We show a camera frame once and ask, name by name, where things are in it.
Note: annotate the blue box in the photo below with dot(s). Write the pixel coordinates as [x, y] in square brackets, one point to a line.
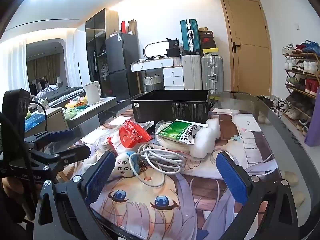
[35, 122]

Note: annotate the flat cardboard boxes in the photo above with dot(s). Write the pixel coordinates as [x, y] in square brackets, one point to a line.
[132, 27]

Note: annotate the black cardboard box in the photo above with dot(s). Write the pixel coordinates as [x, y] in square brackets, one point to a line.
[172, 110]

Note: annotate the black glass wardrobe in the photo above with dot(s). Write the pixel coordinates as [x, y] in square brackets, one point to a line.
[96, 47]

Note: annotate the purple fabric object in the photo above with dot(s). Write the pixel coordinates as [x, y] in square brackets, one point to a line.
[313, 127]

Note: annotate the brown cardboard box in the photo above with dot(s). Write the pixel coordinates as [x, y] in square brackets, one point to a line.
[205, 29]

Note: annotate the pile of snack bags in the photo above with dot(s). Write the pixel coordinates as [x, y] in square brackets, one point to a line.
[75, 106]

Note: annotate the white paper sheet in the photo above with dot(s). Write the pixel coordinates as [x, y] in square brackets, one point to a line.
[112, 122]

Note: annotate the white electric kettle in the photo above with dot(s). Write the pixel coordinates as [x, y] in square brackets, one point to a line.
[92, 93]

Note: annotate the white dressing desk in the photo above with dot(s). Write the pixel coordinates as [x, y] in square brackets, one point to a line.
[160, 66]

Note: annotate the white suitcase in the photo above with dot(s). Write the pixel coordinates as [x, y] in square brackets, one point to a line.
[191, 72]

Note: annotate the black bag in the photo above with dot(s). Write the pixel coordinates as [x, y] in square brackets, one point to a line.
[173, 47]

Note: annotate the dark grey fridge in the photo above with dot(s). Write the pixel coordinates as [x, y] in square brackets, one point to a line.
[122, 62]

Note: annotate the green printed packet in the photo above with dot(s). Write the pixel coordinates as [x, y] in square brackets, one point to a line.
[183, 131]

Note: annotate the beige low cabinet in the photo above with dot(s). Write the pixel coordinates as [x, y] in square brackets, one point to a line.
[56, 122]

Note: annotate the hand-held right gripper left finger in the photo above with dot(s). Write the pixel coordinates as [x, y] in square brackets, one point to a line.
[100, 176]

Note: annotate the bed with grey duvet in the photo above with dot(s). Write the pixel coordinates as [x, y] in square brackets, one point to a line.
[62, 92]

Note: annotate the thin dark pole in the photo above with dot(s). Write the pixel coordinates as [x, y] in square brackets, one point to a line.
[80, 75]

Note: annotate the red plastic packet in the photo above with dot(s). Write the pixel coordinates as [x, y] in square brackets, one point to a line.
[133, 136]

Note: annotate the oval mirror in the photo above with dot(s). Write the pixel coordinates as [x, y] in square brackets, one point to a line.
[156, 48]

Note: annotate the beige slipper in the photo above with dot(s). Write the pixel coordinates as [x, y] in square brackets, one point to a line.
[289, 178]

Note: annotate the printed cartoon desk mat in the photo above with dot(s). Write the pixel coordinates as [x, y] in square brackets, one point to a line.
[140, 205]

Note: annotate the teal suitcase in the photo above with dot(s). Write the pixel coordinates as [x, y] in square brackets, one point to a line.
[190, 36]

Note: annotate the person's left hand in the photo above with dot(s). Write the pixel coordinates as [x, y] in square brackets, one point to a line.
[11, 188]

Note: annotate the black red shoe box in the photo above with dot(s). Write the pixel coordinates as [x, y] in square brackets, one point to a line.
[207, 40]

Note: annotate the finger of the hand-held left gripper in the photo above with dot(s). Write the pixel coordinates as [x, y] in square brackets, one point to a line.
[61, 134]
[75, 152]

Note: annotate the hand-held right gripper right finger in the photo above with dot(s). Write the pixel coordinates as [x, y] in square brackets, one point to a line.
[231, 178]

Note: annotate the shoe rack with shoes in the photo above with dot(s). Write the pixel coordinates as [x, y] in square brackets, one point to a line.
[302, 66]

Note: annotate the woven laundry basket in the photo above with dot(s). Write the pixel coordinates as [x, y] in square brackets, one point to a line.
[153, 83]

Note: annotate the white curtain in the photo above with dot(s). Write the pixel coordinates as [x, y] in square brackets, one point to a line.
[12, 67]

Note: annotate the silver suitcase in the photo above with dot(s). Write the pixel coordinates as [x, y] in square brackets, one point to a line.
[212, 73]

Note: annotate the wooden door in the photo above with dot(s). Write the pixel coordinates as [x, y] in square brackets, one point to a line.
[246, 45]

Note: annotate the wooden shoe rack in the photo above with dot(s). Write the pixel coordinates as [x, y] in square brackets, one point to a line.
[303, 73]

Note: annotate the yellow black box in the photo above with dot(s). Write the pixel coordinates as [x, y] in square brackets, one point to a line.
[209, 51]

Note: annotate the white-top side table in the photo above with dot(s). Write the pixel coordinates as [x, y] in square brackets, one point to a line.
[100, 110]

